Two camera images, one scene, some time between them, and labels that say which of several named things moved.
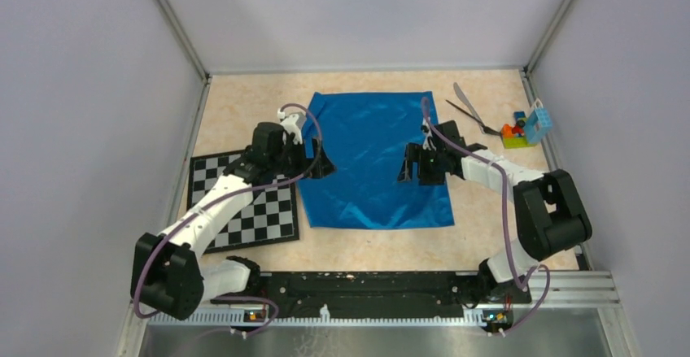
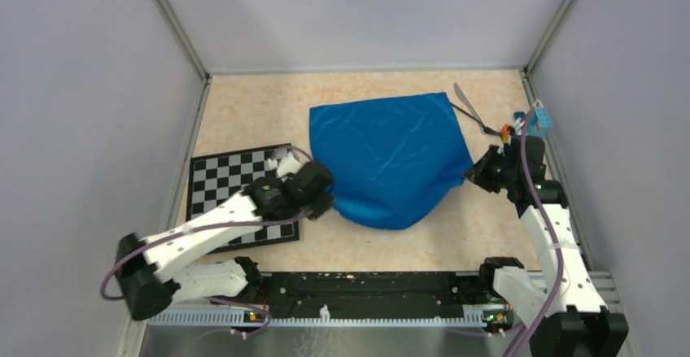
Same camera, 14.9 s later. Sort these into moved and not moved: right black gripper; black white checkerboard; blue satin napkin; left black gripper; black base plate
Moved: right black gripper; left black gripper; blue satin napkin
Not moved: black white checkerboard; black base plate
